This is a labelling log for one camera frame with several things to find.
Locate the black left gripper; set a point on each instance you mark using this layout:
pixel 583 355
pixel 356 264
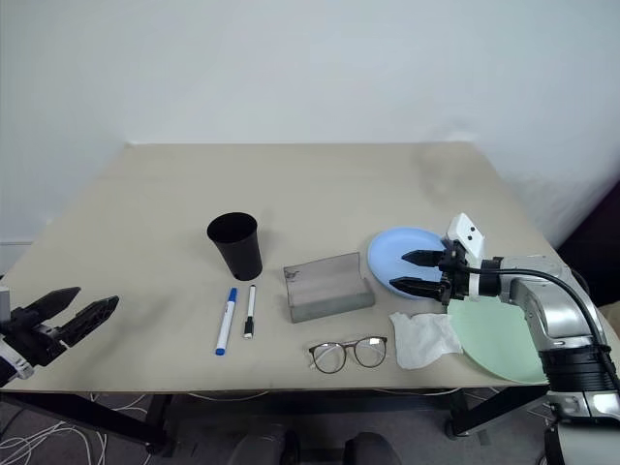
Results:
pixel 29 339

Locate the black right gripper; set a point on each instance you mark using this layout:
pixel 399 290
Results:
pixel 453 278

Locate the light blue plate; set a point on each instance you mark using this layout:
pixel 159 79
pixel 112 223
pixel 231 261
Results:
pixel 387 252

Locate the white tissue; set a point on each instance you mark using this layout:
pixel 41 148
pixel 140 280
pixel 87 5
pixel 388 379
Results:
pixel 421 339

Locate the translucent grey glasses case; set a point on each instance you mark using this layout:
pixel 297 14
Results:
pixel 329 295

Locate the light green plate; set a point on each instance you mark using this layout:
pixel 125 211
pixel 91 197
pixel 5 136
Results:
pixel 494 339

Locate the brown round-frame glasses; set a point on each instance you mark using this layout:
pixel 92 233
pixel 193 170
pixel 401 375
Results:
pixel 329 358

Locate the white marker with blue cap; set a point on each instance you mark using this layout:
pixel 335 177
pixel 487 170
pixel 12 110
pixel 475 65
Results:
pixel 226 324

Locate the white marker with black cap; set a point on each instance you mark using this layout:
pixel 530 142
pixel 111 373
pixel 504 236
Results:
pixel 251 305

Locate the black plastic cup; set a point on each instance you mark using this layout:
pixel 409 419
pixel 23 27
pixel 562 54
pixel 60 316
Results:
pixel 237 252

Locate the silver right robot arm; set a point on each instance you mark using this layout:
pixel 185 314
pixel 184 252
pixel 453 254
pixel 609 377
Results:
pixel 557 310

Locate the dark maroon panel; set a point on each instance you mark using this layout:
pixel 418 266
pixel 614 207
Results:
pixel 596 252

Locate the dark rounded shape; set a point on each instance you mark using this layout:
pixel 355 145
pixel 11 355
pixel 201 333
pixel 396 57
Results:
pixel 264 448
pixel 370 450

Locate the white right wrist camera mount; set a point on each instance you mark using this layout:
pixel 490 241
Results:
pixel 467 232

